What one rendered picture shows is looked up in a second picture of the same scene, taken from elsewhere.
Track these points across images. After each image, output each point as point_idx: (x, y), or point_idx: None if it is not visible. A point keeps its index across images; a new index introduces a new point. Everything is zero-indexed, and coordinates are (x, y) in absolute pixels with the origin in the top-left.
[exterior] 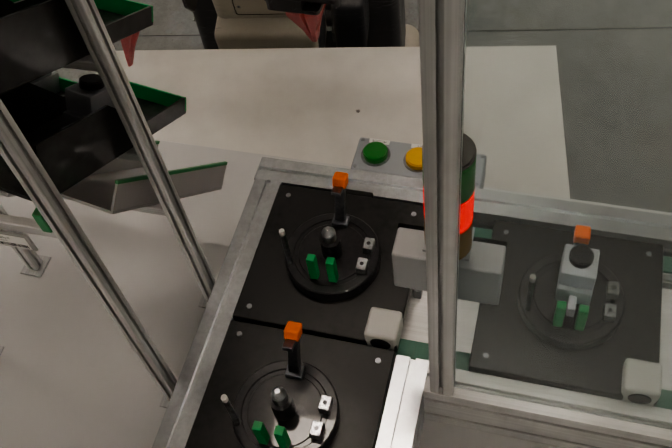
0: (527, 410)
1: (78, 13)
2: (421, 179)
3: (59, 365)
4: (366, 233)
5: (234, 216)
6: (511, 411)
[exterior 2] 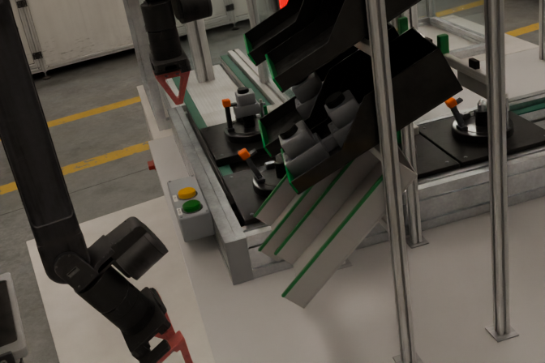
0: None
1: None
2: (201, 189)
3: (460, 294)
4: (260, 172)
5: (268, 290)
6: None
